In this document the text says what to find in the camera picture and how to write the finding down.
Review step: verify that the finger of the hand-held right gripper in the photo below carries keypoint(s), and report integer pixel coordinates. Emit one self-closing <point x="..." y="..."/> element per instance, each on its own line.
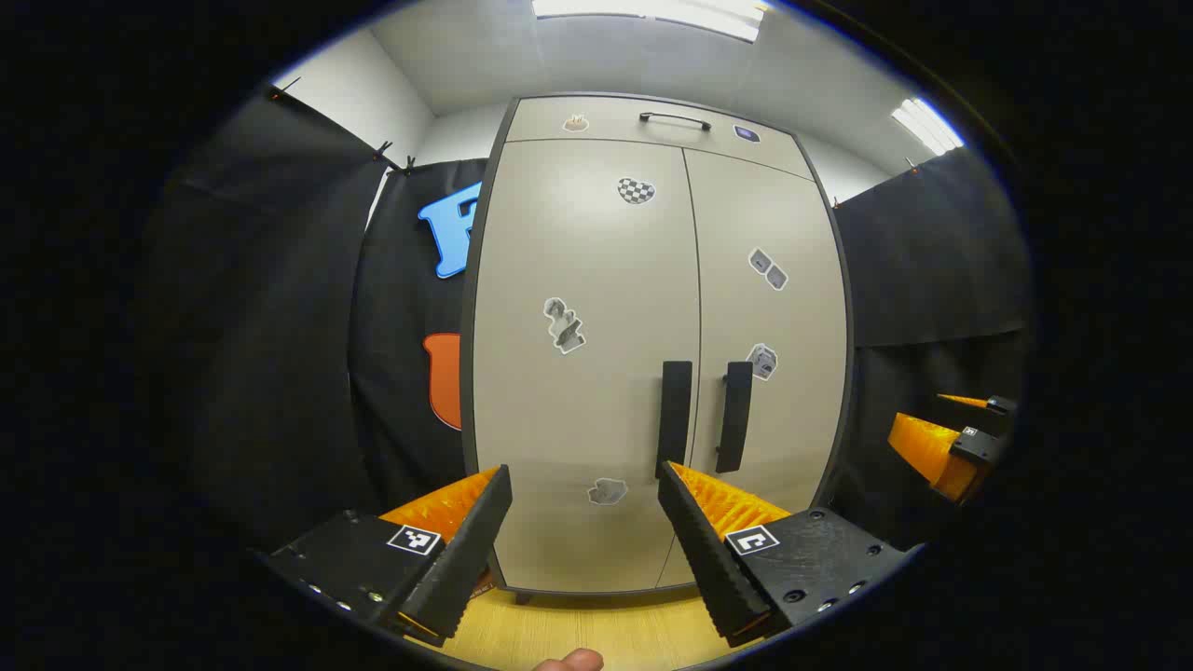
<point x="988" y="405"/>
<point x="932" y="452"/>

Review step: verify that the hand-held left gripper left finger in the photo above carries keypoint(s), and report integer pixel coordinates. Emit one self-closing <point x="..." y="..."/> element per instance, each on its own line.
<point x="466" y="559"/>

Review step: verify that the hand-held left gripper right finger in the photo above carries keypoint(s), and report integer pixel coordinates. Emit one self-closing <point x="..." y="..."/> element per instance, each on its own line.
<point x="708" y="559"/>

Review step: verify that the beige double-door shoe cabinet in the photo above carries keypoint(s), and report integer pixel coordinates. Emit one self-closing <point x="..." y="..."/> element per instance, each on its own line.
<point x="468" y="373"/>

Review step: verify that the square-stickers shoe cabinet door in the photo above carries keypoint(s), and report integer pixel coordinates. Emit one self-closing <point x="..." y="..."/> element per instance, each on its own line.
<point x="736" y="233"/>

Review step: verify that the checkered-sticker shoe cabinet door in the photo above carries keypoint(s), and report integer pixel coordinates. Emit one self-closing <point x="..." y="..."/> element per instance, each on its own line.
<point x="596" y="261"/>

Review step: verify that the beige cabinet drawer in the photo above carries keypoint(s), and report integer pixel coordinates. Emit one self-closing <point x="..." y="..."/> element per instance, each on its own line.
<point x="615" y="130"/>

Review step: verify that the small ceiling light panel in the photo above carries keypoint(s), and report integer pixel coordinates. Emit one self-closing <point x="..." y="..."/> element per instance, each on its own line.
<point x="927" y="126"/>

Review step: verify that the black backdrop cloth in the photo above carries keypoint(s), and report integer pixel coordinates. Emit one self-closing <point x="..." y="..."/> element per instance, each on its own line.
<point x="280" y="326"/>

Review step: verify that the long ceiling light panel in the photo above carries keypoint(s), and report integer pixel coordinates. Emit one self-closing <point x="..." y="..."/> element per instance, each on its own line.
<point x="652" y="9"/>

